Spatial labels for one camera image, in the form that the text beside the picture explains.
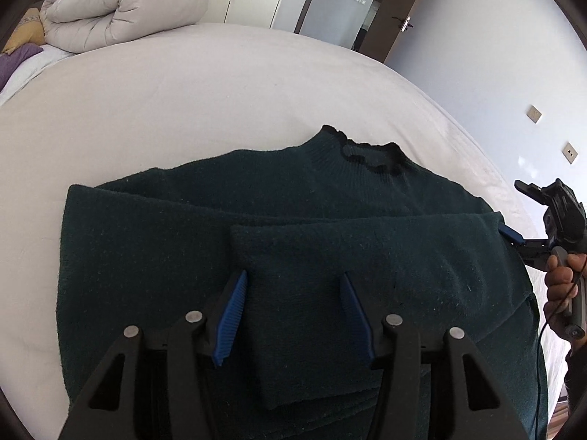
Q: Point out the person's right forearm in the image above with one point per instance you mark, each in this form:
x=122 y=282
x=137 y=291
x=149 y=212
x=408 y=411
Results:
x=577 y=376

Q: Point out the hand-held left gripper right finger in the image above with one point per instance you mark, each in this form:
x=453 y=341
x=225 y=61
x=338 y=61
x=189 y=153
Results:
x=357 y=321

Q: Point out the bed with white sheet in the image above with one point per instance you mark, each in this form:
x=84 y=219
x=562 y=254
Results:
x=183 y=101

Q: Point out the purple patterned pillow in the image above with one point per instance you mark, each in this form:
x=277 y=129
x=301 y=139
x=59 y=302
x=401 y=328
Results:
x=18 y=59

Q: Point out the yellow patterned pillow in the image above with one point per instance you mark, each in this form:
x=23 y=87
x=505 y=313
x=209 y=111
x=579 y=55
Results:
x=27 y=32

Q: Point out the white pillow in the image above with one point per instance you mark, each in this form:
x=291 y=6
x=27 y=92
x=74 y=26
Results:
x=48 y=62

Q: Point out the beige wall socket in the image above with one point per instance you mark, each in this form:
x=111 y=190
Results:
x=534 y=113
x=570 y=152

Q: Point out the person's right hand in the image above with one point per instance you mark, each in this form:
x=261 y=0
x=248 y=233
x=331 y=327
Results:
x=559 y=284

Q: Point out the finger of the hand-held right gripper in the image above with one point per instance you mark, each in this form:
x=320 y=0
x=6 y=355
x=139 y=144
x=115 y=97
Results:
x=529 y=189
x=512 y=234

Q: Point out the dark green sweater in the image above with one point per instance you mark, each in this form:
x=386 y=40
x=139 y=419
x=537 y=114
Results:
x=298 y=201

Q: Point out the folded beige duvet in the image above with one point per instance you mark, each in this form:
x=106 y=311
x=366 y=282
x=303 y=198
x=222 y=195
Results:
x=124 y=9

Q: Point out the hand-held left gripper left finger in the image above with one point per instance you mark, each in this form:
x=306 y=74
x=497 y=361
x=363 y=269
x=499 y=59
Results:
x=231 y=316

